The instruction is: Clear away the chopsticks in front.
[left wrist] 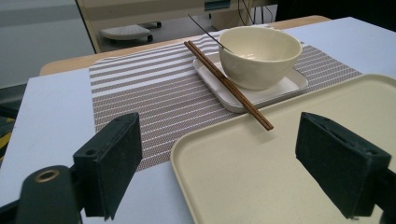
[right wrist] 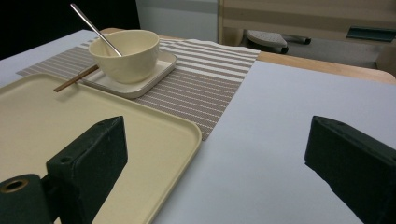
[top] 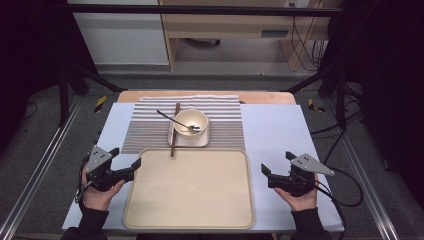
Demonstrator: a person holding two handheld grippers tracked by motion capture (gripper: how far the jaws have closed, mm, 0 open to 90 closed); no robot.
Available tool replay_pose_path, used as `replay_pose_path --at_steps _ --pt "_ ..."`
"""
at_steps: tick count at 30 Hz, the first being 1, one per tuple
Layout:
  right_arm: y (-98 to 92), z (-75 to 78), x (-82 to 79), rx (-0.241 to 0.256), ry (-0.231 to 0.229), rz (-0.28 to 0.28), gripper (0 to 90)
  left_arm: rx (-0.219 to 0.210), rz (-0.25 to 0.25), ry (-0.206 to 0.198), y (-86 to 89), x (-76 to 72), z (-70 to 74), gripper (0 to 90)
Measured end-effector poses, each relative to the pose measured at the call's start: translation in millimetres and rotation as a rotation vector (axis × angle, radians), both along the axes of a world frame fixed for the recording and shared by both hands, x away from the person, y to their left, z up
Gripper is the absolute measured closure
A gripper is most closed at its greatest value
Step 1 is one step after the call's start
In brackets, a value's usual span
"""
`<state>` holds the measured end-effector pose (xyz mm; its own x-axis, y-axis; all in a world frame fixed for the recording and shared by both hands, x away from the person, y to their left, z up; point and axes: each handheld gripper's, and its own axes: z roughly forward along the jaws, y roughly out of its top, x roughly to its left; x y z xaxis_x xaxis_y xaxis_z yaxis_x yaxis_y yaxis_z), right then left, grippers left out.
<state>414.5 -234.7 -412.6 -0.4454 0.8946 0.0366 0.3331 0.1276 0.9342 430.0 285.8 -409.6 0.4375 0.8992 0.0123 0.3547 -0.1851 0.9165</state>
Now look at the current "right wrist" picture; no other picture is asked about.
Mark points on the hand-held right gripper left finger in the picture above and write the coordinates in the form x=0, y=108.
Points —
x=93, y=161

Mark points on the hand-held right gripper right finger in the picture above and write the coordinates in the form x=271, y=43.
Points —
x=358, y=161

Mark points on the cream plastic tray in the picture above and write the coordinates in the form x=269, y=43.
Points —
x=37, y=124

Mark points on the white square plate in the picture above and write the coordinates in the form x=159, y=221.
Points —
x=130, y=90

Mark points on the brown wooden chopstick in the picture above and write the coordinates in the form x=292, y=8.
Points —
x=74, y=79

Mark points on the cream bowl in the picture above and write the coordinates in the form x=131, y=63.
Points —
x=130, y=65

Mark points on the metal spoon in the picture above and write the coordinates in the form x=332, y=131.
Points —
x=93, y=28

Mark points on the pale blue board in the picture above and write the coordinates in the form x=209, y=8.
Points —
x=280, y=124

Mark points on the wooden table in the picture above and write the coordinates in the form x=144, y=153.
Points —
x=327, y=68

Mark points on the dark desk label strip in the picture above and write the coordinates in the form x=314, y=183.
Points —
x=370, y=33

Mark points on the striped placemat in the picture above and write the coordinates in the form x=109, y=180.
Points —
x=199, y=87

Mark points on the light wooden desk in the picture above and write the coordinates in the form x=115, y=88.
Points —
x=311, y=15

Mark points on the white cabinet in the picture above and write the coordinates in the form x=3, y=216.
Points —
x=177, y=21

